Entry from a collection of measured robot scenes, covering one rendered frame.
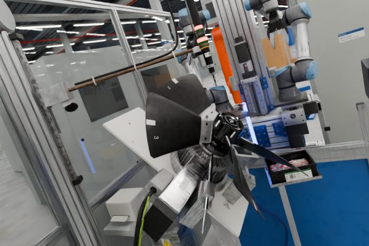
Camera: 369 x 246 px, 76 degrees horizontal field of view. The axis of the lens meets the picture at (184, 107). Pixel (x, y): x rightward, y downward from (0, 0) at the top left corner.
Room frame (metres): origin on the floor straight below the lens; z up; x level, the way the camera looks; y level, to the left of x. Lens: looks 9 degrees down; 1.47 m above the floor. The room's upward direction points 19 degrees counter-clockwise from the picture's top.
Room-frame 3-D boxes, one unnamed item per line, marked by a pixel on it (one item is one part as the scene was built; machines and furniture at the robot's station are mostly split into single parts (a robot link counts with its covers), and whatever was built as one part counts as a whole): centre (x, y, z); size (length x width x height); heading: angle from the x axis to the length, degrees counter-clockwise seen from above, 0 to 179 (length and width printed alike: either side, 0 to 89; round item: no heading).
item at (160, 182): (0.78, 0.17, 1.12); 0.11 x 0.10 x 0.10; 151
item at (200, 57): (1.01, -0.15, 1.49); 0.09 x 0.07 x 0.10; 96
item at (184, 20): (1.60, -0.19, 1.78); 0.09 x 0.08 x 0.11; 6
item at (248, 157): (1.07, -0.16, 0.98); 0.20 x 0.16 x 0.20; 61
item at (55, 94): (0.95, 0.46, 1.54); 0.10 x 0.07 x 0.08; 96
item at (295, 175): (1.11, -0.41, 0.84); 0.22 x 0.17 x 0.07; 76
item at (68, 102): (0.95, 0.43, 1.48); 0.05 x 0.04 x 0.05; 96
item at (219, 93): (1.88, -0.29, 1.20); 0.13 x 0.12 x 0.14; 96
